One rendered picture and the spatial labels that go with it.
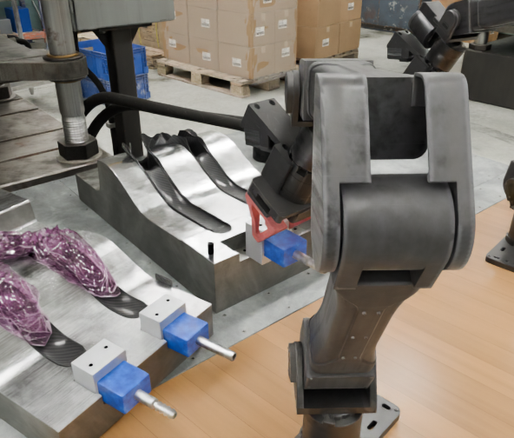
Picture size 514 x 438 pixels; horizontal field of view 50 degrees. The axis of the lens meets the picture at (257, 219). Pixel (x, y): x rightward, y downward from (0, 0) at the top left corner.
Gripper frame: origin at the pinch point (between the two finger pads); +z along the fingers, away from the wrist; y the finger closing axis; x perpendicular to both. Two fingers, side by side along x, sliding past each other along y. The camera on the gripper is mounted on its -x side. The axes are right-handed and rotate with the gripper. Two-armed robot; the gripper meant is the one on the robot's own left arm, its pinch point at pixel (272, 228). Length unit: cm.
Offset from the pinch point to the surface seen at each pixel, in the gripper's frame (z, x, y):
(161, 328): 6.7, 3.6, 18.2
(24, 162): 56, -68, 6
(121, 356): 5.4, 5.1, 24.7
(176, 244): 14.0, -10.1, 6.1
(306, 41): 219, -265, -341
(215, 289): 11.7, 0.3, 6.1
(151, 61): 292, -352, -234
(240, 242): 11.3, -5.0, -2.2
